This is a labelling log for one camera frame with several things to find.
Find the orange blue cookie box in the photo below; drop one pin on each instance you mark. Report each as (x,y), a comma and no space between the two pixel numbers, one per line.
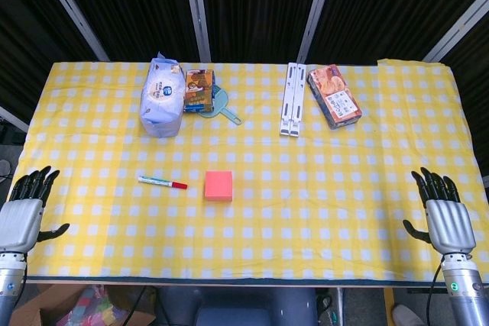
(336,97)

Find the red and white marker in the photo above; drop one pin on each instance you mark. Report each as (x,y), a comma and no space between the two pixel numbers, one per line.
(160,181)

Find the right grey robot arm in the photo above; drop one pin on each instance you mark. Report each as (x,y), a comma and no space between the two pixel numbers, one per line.
(468,291)

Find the yellow white checkered tablecloth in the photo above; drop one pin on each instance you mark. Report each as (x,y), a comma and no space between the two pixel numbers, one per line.
(290,204)

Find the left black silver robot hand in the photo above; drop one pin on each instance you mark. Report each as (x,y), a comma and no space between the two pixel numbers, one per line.
(21,223)

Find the silver aluminium frame post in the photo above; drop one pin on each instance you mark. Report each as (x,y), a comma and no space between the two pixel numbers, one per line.
(317,9)
(72,9)
(458,28)
(196,9)

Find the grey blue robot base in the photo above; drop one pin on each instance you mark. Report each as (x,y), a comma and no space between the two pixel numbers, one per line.
(244,307)

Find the colourful toy blocks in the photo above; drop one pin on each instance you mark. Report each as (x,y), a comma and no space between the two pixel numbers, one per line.
(95,307)

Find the white blue soft package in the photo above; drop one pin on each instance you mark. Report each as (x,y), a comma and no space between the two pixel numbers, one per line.
(160,101)

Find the grey shoe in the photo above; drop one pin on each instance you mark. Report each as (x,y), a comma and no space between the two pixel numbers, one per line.
(407,316)

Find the pink cube block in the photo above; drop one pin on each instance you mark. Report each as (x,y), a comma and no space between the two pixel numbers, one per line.
(219,185)

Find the teal plastic scoop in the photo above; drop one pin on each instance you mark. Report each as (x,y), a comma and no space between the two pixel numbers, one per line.
(223,106)

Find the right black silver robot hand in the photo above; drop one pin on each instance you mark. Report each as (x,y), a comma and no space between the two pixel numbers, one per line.
(451,226)

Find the brown cardboard box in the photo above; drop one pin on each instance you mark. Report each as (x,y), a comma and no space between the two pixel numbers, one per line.
(38,308)

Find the white folding stand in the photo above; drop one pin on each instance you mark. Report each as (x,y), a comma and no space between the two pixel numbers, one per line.
(293,101)

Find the small brown orange snack box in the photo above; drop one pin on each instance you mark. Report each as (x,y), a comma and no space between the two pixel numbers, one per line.
(198,91)

